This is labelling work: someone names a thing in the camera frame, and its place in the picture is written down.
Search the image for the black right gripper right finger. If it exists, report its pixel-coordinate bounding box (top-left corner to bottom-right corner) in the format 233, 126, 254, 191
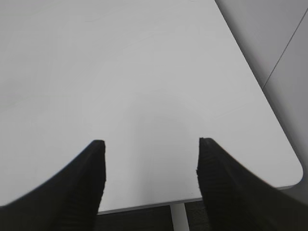
196, 138, 308, 231

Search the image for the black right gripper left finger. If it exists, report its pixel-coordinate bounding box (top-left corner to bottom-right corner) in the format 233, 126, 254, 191
0, 140, 106, 231

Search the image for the white table leg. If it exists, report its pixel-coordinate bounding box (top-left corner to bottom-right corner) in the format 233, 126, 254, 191
170, 203, 190, 231

